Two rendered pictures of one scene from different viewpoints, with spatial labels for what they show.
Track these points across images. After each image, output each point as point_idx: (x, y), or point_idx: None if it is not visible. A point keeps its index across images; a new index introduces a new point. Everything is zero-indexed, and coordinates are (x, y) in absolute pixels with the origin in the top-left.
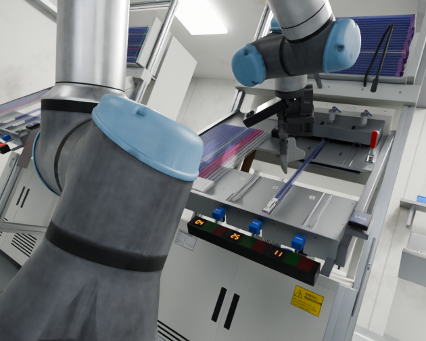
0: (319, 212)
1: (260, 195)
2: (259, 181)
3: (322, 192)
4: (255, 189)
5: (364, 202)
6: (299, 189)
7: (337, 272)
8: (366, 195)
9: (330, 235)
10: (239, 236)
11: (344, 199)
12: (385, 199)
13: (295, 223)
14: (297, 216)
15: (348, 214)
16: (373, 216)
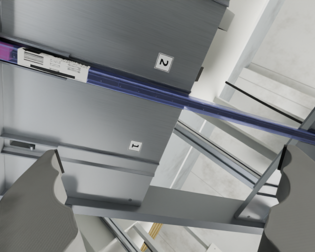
0: (87, 160)
1: (115, 23)
2: (192, 5)
3: (158, 161)
4: (142, 1)
5: (127, 218)
6: (164, 121)
7: (203, 90)
8: (147, 219)
9: None
10: None
11: (141, 190)
12: (242, 177)
13: None
14: (53, 126)
15: (96, 196)
16: (224, 156)
